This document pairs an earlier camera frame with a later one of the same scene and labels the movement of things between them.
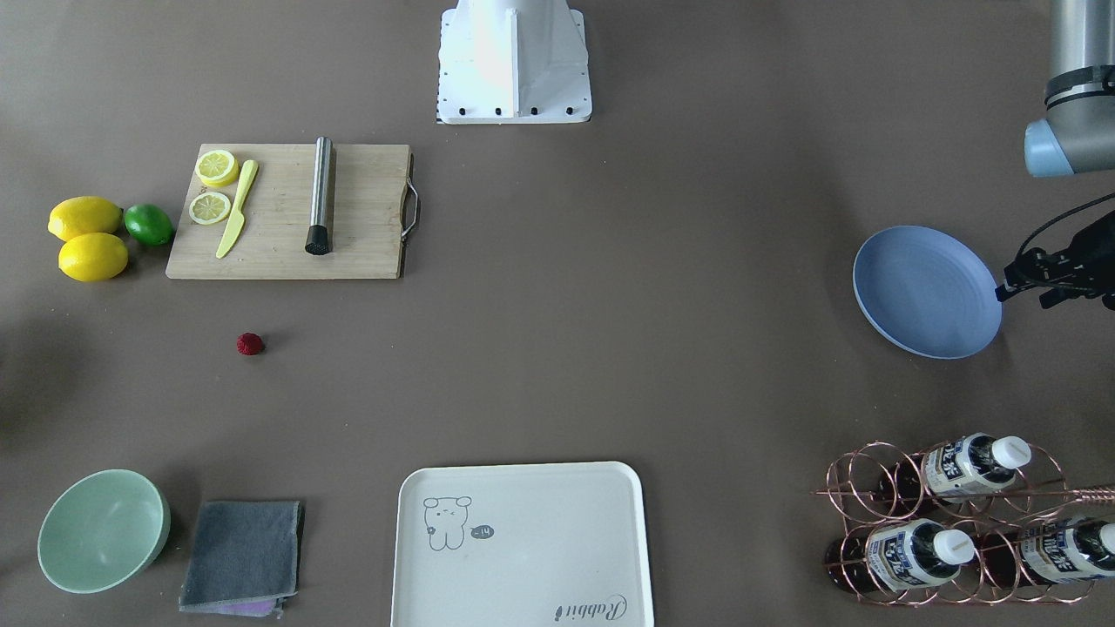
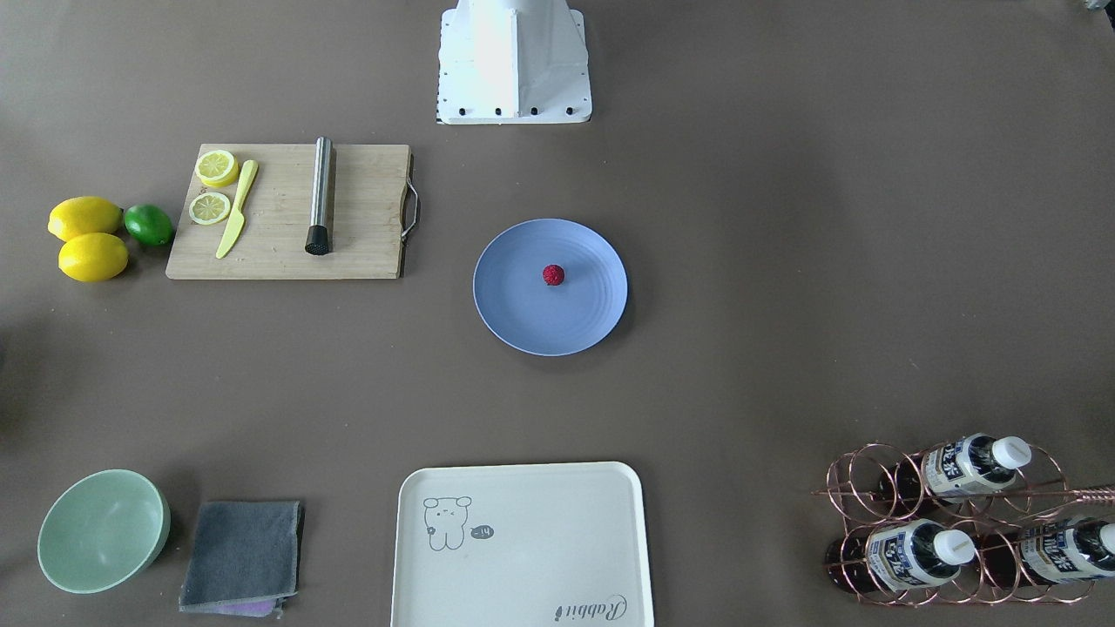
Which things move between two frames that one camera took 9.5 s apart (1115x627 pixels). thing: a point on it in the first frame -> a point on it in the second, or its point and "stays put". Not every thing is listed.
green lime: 149,225 stays put
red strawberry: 249,344 -> 553,275
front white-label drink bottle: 897,556 stays put
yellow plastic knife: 236,225 stays put
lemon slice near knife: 209,207 stays put
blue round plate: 929,293 -> 525,313
